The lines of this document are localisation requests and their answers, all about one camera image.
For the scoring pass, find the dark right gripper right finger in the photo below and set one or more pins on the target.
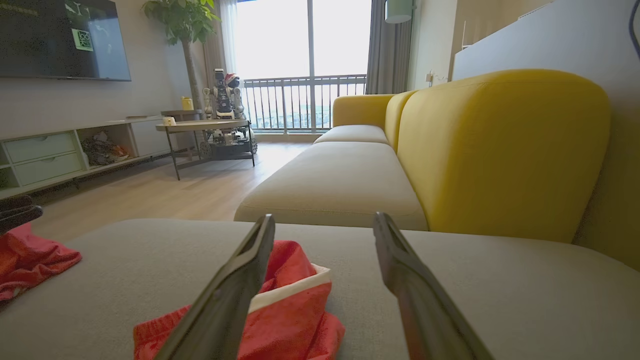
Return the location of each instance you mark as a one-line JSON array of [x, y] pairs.
[[425, 310]]

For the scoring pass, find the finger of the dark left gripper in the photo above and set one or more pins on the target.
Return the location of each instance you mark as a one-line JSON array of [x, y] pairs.
[[15, 204], [20, 218]]

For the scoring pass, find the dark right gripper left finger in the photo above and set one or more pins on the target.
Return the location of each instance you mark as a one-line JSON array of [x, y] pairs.
[[225, 300]]

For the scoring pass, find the red basketball jersey white sleeves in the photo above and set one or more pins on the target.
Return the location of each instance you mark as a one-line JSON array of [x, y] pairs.
[[30, 260]]

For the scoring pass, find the white low TV cabinet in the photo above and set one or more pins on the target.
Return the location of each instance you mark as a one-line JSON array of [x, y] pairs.
[[45, 155]]

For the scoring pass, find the red shorts white band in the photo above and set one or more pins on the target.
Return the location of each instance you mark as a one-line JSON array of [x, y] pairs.
[[295, 325]]

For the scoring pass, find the clutter pile in cabinet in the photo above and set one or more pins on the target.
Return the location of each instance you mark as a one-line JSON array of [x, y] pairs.
[[102, 150]]

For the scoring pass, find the light sofa seat cushion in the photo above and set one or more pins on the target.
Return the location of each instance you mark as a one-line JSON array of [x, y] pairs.
[[352, 134], [335, 185]]

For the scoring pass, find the white mug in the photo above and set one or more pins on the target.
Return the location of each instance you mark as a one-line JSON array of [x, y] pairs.
[[169, 121]]

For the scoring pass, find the round wooden coffee table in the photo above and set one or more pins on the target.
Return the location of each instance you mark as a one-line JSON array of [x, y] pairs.
[[205, 125]]

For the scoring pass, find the yellow sofa backrest cushion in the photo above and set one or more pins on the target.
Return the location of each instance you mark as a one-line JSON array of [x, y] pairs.
[[500, 150], [395, 120]]

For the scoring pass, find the dark small side table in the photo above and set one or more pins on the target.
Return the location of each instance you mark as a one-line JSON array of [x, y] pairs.
[[180, 114]]

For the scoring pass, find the yellow jar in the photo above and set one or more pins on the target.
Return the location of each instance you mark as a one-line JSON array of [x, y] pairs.
[[187, 104]]

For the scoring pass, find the white wheeled humanoid robot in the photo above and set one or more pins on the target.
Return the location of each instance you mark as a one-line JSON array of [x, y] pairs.
[[224, 100]]

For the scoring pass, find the grey balcony railing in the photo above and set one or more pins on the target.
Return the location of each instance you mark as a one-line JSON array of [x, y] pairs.
[[300, 100]]

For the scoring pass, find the green indoor tree plant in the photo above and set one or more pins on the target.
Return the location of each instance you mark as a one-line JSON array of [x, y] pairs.
[[182, 20]]

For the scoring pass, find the beige curtain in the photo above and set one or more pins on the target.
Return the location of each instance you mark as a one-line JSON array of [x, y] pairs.
[[215, 50]]

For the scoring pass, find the grey curtain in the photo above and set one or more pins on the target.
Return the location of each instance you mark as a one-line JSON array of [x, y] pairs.
[[387, 55]]

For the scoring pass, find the glass balcony door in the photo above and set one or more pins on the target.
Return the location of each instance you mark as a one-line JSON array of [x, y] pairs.
[[275, 40]]

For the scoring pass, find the pale green lampshade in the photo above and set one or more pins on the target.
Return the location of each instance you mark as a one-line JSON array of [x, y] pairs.
[[398, 11]]

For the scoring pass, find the black wall television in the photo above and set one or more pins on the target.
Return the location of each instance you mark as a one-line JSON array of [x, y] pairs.
[[50, 40]]

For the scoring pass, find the white wall socket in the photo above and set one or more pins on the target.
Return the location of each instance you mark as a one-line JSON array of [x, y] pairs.
[[429, 77]]

